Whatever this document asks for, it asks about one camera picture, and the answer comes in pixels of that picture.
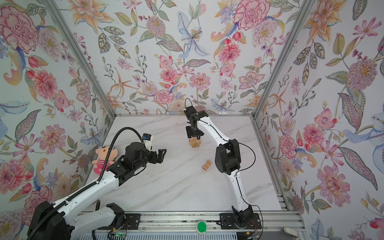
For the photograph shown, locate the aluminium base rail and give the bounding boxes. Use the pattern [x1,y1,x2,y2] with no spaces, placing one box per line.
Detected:
[86,211,304,233]

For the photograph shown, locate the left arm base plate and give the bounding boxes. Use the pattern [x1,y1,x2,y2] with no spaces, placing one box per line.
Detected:
[98,214,141,230]

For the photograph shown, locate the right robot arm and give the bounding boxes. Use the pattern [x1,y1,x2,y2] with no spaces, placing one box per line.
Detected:
[186,112,254,229]

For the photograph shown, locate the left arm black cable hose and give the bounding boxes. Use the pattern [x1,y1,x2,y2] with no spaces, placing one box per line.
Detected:
[26,126,145,240]

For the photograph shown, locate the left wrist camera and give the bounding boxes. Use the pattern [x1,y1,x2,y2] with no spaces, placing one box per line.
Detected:
[142,133,153,151]

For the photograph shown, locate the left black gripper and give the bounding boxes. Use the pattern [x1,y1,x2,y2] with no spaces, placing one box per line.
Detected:
[133,147,168,172]

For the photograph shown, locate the wood arch block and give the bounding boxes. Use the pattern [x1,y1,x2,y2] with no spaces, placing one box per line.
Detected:
[202,160,212,171]
[189,137,201,145]

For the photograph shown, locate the green round button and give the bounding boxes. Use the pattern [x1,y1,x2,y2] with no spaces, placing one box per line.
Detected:
[196,221,208,234]

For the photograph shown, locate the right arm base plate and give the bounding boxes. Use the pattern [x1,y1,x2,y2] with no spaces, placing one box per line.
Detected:
[217,213,262,230]

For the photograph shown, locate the pink plush doll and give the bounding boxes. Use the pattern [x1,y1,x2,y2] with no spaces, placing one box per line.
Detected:
[92,146,119,175]

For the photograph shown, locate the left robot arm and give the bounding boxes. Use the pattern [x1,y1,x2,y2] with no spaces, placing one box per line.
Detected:
[28,142,167,240]

